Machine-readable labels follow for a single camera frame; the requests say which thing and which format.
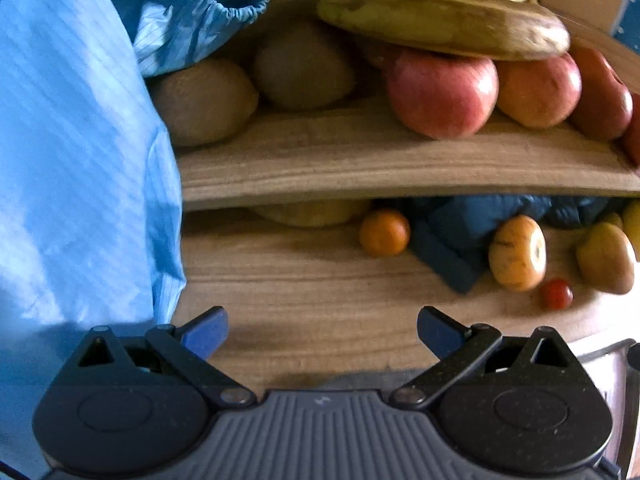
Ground curved wooden shelf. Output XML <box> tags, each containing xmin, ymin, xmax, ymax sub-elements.
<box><xmin>177</xmin><ymin>0</ymin><xmax>640</xmax><ymax>211</ymax></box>

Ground brown kiwi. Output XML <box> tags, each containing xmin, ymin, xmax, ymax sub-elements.
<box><xmin>251</xmin><ymin>20</ymin><xmax>357</xmax><ymax>112</ymax></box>
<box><xmin>150</xmin><ymin>58</ymin><xmax>260</xmax><ymax>148</ymax></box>

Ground blue white-dotted fabric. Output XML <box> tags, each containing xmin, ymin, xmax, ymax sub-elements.
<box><xmin>607</xmin><ymin>0</ymin><xmax>640</xmax><ymax>51</ymax></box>

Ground light blue garment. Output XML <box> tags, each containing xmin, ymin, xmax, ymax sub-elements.
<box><xmin>0</xmin><ymin>0</ymin><xmax>271</xmax><ymax>466</ymax></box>

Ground dark blue jacket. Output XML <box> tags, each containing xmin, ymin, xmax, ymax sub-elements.
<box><xmin>380</xmin><ymin>192</ymin><xmax>626</xmax><ymax>295</ymax></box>

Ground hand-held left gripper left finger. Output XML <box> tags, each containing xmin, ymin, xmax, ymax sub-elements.
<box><xmin>62</xmin><ymin>306</ymin><xmax>256</xmax><ymax>409</ymax></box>

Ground red cherry tomato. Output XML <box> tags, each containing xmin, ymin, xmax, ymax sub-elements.
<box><xmin>542</xmin><ymin>278</ymin><xmax>574</xmax><ymax>311</ymax></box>

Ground metal tray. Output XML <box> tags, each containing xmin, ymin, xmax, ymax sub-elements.
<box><xmin>575</xmin><ymin>339</ymin><xmax>640</xmax><ymax>480</ymax></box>

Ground beige striped squash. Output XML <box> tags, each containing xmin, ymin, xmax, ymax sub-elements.
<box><xmin>488</xmin><ymin>215</ymin><xmax>548</xmax><ymax>292</ymax></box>

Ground red apple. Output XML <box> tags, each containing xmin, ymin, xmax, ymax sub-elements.
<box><xmin>495</xmin><ymin>52</ymin><xmax>583</xmax><ymax>128</ymax></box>
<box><xmin>385</xmin><ymin>50</ymin><xmax>500</xmax><ymax>141</ymax></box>
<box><xmin>620</xmin><ymin>105</ymin><xmax>640</xmax><ymax>168</ymax></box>
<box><xmin>567</xmin><ymin>46</ymin><xmax>634</xmax><ymax>142</ymax></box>

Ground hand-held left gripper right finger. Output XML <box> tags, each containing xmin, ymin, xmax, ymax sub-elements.
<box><xmin>390</xmin><ymin>306</ymin><xmax>578</xmax><ymax>409</ymax></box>

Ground small orange tangerine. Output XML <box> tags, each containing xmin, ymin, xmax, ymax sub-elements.
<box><xmin>358</xmin><ymin>209</ymin><xmax>412</xmax><ymax>257</ymax></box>

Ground yellow banana bunch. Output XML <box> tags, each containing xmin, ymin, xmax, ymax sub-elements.
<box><xmin>316</xmin><ymin>0</ymin><xmax>572</xmax><ymax>61</ymax></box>

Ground yellow lemon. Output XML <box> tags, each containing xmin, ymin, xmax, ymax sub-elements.
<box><xmin>620</xmin><ymin>200</ymin><xmax>640</xmax><ymax>243</ymax></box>

